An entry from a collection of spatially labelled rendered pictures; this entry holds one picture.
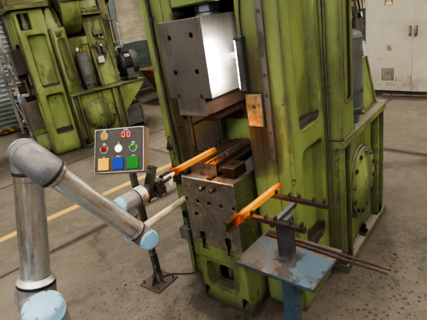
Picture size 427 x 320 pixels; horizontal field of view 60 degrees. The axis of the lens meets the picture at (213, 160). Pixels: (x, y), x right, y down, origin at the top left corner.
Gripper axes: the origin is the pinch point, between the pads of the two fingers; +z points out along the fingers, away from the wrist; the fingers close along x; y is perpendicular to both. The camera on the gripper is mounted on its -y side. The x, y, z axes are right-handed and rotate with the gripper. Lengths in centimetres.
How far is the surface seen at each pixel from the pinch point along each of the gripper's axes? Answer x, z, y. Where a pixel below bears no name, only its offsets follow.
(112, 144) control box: -60, 10, -6
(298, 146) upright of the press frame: 48, 48, 0
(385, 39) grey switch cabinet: -45, 576, 21
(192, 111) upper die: -2.6, 27.2, -23.8
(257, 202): 48.3, 3.5, 9.6
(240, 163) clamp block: 19.0, 34.2, 7.6
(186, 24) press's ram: 3, 28, -68
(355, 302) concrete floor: 72, 60, 106
